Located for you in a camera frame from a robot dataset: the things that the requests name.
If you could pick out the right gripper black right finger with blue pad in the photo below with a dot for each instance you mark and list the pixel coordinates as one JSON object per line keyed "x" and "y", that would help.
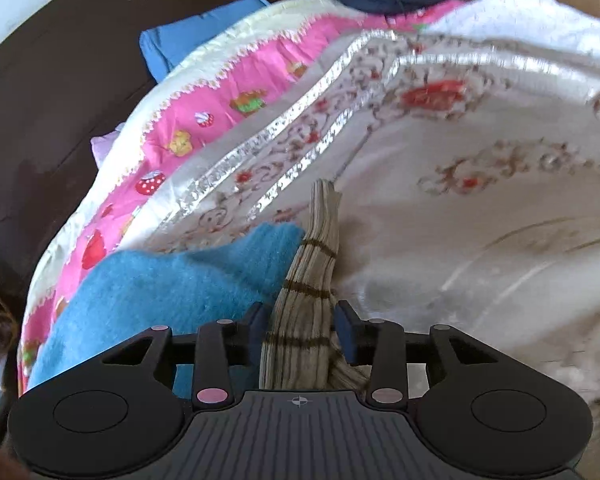
{"x": 378, "y": 344}

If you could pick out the floral beige bedspread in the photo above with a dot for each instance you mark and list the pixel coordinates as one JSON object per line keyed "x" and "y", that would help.
{"x": 469, "y": 176}

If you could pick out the pink cartoon print quilt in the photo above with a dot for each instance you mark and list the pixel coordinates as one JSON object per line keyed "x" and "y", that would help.
{"x": 218, "y": 85}

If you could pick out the blue fuzzy blanket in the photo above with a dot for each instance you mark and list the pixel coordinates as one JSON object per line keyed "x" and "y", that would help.
{"x": 131, "y": 291}

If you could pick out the dark brown headboard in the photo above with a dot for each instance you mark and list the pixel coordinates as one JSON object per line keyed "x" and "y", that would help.
{"x": 70, "y": 72}

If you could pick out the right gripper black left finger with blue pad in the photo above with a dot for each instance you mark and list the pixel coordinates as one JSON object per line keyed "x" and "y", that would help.
{"x": 221, "y": 345}

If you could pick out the white textured blanket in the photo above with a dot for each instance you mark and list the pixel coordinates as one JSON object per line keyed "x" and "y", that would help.
{"x": 541, "y": 36}

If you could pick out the cream brown-striped ribbed sweater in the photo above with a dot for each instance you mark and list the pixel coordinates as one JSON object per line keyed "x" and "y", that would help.
{"x": 301, "y": 350}

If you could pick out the blue pillow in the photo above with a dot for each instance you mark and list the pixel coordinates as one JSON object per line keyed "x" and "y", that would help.
{"x": 165, "y": 46}

